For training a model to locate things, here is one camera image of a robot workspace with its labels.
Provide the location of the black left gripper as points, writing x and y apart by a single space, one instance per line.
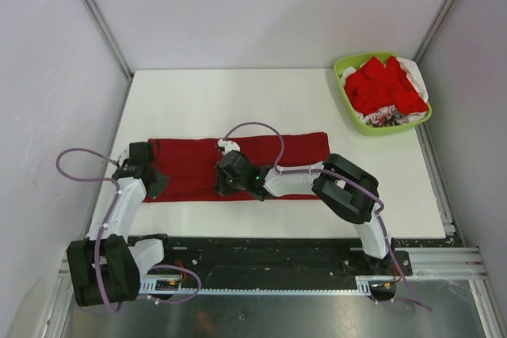
161 184

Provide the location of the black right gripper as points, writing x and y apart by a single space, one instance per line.
221 187

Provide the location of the dark red t-shirt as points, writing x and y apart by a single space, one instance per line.
190 163

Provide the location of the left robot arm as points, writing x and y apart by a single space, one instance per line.
104 268

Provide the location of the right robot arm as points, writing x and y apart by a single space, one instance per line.
347 190

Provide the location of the white floral shirt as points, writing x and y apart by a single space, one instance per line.
390 116

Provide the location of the green plastic basket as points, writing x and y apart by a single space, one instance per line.
355 61

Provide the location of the bright red shirt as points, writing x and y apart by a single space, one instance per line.
376 85

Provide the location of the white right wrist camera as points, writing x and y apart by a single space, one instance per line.
226 146

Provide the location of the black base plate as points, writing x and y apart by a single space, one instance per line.
272 261

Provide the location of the grey slotted cable duct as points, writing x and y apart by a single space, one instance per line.
351 286

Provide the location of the left corner aluminium post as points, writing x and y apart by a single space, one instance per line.
109 39

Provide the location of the corner aluminium post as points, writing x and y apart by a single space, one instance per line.
109 39
437 23

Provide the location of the right corner aluminium post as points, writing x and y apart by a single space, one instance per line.
437 23

